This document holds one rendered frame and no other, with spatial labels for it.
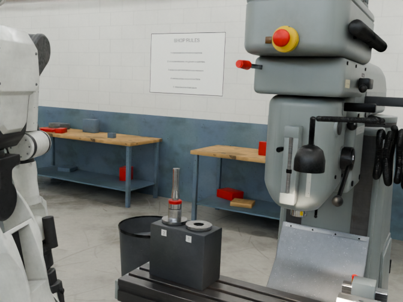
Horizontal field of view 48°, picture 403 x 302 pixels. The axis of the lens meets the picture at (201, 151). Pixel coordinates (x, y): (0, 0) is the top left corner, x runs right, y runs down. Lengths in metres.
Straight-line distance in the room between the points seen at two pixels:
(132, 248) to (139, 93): 3.93
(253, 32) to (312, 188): 0.44
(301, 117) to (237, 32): 4.86
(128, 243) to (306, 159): 2.29
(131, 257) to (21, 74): 2.23
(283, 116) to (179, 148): 5.24
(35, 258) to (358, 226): 1.08
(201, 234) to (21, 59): 0.75
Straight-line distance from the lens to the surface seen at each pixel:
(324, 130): 1.22
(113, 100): 7.10
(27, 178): 1.41
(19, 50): 1.18
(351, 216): 1.71
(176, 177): 1.54
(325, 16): 1.10
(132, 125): 6.87
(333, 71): 1.17
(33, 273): 1.31
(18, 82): 1.17
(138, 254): 3.19
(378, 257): 1.78
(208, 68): 6.19
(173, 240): 1.54
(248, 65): 1.13
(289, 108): 1.23
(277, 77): 1.21
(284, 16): 1.12
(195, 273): 1.52
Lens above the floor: 1.64
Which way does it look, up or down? 8 degrees down
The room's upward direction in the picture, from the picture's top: 2 degrees clockwise
